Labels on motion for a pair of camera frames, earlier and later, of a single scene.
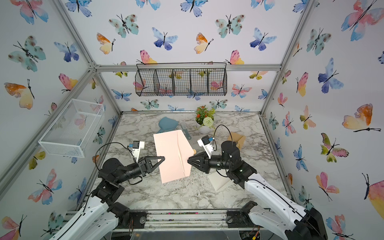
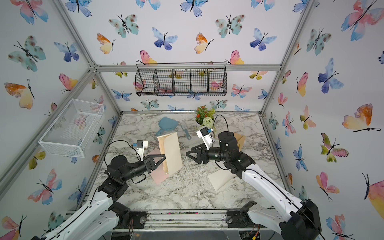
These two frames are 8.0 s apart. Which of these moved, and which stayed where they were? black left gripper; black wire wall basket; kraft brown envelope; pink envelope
Moved: pink envelope
Stayed: black left gripper; black wire wall basket; kraft brown envelope
